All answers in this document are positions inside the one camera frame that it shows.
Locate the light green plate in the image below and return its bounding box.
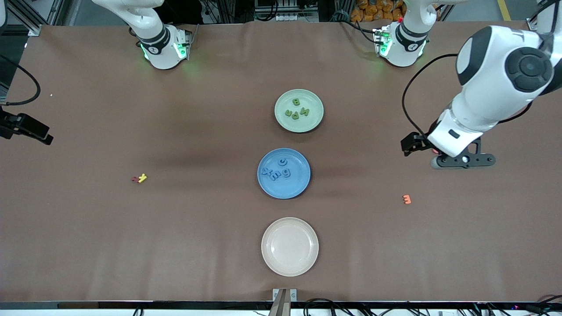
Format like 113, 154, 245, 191
274, 89, 324, 133

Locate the blue plate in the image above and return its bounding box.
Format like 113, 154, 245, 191
257, 148, 311, 200

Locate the orange objects pile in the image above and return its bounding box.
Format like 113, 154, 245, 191
350, 0, 407, 23

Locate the pale pink plate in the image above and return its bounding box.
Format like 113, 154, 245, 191
261, 217, 320, 277

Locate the brown table cover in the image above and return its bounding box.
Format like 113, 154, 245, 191
0, 20, 562, 303

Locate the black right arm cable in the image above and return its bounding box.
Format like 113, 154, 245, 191
0, 55, 41, 106

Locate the long black left arm cable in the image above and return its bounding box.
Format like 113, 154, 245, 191
401, 54, 459, 137

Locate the aluminium frame profile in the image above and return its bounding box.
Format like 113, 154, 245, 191
526, 0, 545, 31
4, 0, 43, 37

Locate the short black left arm cable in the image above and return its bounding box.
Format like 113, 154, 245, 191
498, 102, 534, 125

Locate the grey metal bracket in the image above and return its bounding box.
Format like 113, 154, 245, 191
269, 287, 298, 316

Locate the black table edge rail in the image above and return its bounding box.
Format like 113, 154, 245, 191
0, 301, 562, 310

